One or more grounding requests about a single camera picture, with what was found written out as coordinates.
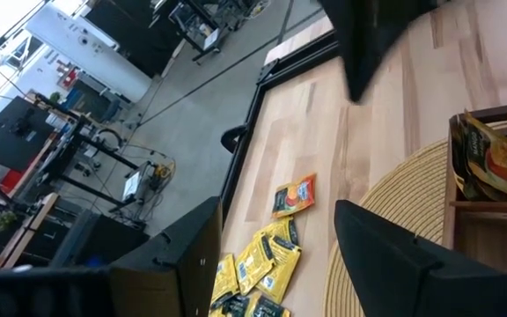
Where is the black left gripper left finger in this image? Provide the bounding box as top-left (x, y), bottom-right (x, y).
top-left (108, 195), bottom-right (224, 317)

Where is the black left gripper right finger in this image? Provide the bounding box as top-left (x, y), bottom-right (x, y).
top-left (334, 198), bottom-right (443, 317)

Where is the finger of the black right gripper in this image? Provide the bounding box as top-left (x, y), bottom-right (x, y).
top-left (318, 0), bottom-right (440, 103)

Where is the brown wooden tea box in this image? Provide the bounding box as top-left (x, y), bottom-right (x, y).
top-left (440, 100), bottom-right (507, 274)

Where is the black box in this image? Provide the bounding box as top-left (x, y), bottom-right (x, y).
top-left (50, 209), bottom-right (151, 268)

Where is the round woven straw placemat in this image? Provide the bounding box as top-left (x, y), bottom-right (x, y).
top-left (322, 114), bottom-right (507, 317)

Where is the white paper sheet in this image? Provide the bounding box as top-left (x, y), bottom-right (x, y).
top-left (121, 170), bottom-right (143, 203)

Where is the black cart table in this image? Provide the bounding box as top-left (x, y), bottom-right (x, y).
top-left (55, 126), bottom-right (150, 209)

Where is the wooden top table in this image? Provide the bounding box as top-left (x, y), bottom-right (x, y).
top-left (0, 192), bottom-right (61, 269)

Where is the black monitor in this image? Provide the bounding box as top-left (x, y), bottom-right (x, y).
top-left (0, 96), bottom-right (56, 173)

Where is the white square pillar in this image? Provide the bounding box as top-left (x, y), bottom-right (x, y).
top-left (25, 2), bottom-right (154, 103)

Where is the black partition panel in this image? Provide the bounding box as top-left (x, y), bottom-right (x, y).
top-left (84, 0), bottom-right (188, 79)

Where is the yellow floor cable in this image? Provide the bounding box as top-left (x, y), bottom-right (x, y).
top-left (150, 160), bottom-right (176, 181)

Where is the black frame handle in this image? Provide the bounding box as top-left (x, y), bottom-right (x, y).
top-left (220, 124), bottom-right (249, 154)

